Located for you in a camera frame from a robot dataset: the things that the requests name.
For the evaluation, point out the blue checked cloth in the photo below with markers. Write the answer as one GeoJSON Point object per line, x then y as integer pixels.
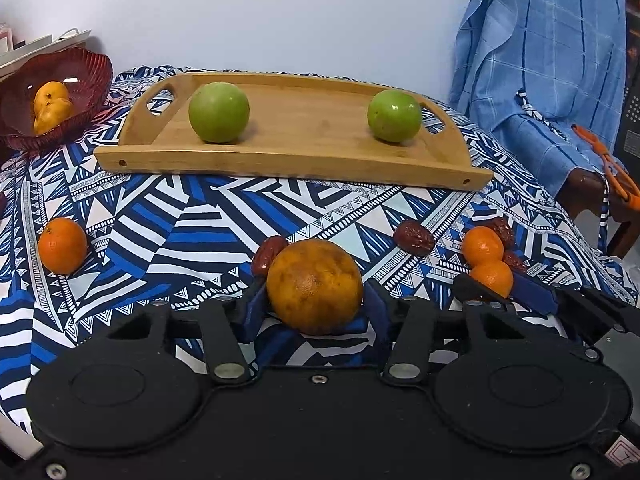
{"type": "Point", "coordinates": [530, 50]}

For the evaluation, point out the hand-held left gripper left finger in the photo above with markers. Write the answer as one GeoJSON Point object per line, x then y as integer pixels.
{"type": "Point", "coordinates": [252, 310]}

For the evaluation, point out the large brownish orange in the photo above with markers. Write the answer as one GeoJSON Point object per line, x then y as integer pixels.
{"type": "Point", "coordinates": [315, 287]}

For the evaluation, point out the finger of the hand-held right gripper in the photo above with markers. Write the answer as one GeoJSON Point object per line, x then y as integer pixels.
{"type": "Point", "coordinates": [535, 296]}
{"type": "Point", "coordinates": [467, 284]}

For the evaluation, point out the blue white patterned tablecloth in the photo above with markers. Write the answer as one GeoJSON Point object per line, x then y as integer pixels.
{"type": "Point", "coordinates": [175, 220]}

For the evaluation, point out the dark perforated panel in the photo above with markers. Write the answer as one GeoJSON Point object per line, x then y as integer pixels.
{"type": "Point", "coordinates": [631, 120]}

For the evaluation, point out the yellow orange fruit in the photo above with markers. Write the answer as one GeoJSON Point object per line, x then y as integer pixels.
{"type": "Point", "coordinates": [55, 117]}
{"type": "Point", "coordinates": [50, 94]}

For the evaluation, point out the red ribbed bowl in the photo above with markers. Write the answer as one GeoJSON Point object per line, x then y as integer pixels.
{"type": "Point", "coordinates": [85, 80]}

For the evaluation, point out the small mandarin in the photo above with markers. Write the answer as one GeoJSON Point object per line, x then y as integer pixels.
{"type": "Point", "coordinates": [482, 246]}
{"type": "Point", "coordinates": [494, 277]}
{"type": "Point", "coordinates": [63, 246]}

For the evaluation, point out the brown wooden chair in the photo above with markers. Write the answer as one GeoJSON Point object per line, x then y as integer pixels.
{"type": "Point", "coordinates": [582, 190]}

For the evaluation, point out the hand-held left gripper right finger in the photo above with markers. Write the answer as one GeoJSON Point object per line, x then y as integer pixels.
{"type": "Point", "coordinates": [376, 310]}

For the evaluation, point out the wooden tray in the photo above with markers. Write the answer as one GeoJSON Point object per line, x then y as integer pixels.
{"type": "Point", "coordinates": [300, 130]}

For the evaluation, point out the red date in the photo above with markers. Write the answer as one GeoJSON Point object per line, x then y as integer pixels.
{"type": "Point", "coordinates": [504, 232]}
{"type": "Point", "coordinates": [414, 237]}
{"type": "Point", "coordinates": [515, 261]}
{"type": "Point", "coordinates": [265, 255]}

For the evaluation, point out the green apple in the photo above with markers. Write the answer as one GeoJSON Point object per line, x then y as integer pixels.
{"type": "Point", "coordinates": [395, 116]}
{"type": "Point", "coordinates": [219, 112]}

